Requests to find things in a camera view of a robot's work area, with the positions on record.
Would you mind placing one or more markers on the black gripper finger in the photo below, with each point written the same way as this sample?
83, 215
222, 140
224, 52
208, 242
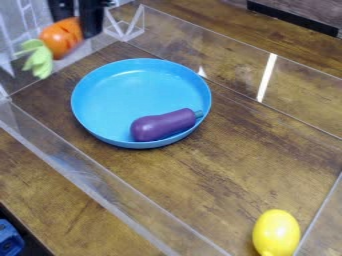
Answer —
91, 14
61, 9

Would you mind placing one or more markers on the orange toy carrot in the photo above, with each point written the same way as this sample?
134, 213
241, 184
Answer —
55, 43

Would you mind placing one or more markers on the blue round plastic tray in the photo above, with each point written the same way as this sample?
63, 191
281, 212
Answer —
134, 88

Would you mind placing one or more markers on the white sheer curtain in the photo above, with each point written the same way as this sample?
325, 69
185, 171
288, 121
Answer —
23, 19

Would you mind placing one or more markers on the purple toy eggplant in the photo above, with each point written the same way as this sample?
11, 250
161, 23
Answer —
155, 127

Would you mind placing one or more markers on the blue plastic object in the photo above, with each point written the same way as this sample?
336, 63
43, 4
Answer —
11, 241

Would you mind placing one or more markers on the yellow toy lemon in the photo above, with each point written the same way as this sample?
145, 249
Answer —
276, 233

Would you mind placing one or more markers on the clear acrylic enclosure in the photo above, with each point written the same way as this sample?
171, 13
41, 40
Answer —
185, 200

